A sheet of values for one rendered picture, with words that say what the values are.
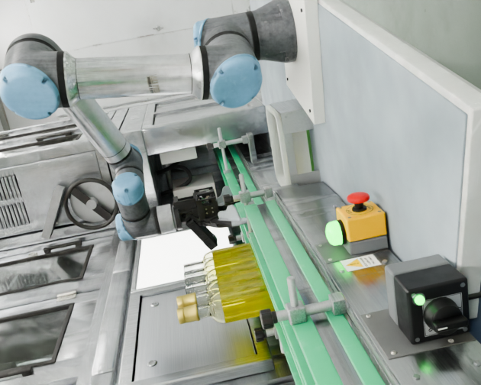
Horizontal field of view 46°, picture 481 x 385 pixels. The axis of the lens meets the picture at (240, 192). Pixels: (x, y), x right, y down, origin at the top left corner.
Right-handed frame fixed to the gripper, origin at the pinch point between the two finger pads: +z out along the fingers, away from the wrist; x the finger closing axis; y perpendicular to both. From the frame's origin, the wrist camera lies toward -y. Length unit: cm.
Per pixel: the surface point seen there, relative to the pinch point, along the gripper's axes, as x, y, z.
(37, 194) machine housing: 76, -14, -75
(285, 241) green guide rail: -37.0, 10.3, 2.9
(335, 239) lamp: -52, 18, 9
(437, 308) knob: -83, 25, 13
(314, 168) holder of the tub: -4.6, 10.1, 18.1
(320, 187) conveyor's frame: -14.4, 9.4, 16.6
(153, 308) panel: -6.9, -20.3, -30.9
